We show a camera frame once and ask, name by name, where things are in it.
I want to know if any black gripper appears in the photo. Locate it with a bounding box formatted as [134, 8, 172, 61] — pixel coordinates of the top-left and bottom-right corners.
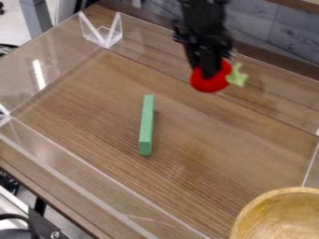
[172, 0, 233, 78]

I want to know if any red plush fruit green leaf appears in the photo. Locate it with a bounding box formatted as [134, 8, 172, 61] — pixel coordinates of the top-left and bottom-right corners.
[189, 60, 249, 93]

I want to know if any green rectangular block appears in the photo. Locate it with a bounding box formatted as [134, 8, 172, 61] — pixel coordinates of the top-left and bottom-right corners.
[138, 95, 154, 156]

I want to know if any wooden bowl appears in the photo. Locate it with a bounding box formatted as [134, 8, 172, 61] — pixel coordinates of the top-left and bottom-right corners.
[229, 187, 319, 239]

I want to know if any black metal clamp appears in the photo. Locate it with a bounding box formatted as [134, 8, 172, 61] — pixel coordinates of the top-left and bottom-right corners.
[28, 208, 70, 239]

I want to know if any clear acrylic tray enclosure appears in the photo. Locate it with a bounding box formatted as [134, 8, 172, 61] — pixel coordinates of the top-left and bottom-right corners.
[0, 16, 319, 239]

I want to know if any black cable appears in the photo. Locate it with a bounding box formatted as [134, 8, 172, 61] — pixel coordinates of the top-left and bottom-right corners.
[0, 213, 32, 239]

